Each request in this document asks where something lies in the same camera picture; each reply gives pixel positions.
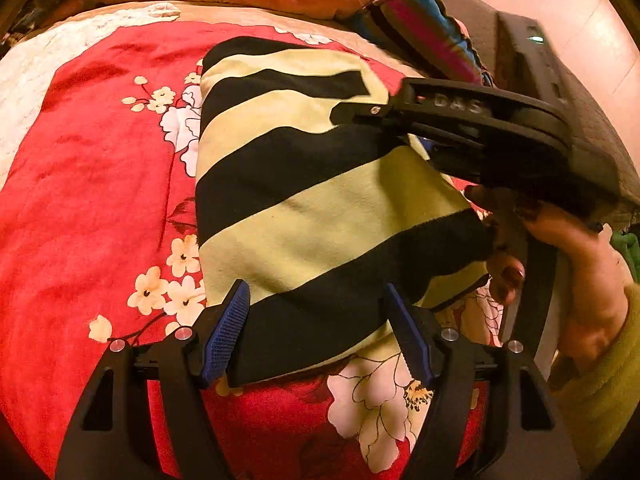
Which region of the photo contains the green black striped frog sweater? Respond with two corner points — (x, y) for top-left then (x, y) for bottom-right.
(195, 37), (490, 386)

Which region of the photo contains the green fleece sleeve forearm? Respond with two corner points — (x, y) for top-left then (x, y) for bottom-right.
(549, 231), (640, 476)

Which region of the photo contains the right hand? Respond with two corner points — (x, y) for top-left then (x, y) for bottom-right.
(463, 184), (632, 373)

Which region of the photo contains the grey quilted headboard cushion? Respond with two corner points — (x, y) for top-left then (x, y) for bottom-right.
(442, 0), (639, 230)

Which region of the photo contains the colourful striped pillow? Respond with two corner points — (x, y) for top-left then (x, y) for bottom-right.
(345, 0), (494, 87)

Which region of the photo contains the red floral blanket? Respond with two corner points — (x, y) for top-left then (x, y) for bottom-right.
(1, 21), (501, 479)

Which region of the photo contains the peach plaid fluffy bedspread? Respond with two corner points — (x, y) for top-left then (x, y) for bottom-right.
(1, 1), (418, 181)

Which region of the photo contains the black camera box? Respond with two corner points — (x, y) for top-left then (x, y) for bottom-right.
(495, 12), (570, 110)

